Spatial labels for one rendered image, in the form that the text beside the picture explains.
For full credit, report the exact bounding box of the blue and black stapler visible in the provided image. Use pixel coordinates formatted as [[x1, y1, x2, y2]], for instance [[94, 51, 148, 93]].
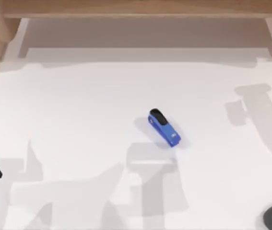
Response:
[[148, 108, 182, 148]]

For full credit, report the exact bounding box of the wooden cupboard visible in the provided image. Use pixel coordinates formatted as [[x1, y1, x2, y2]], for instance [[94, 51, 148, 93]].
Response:
[[0, 0, 272, 74]]

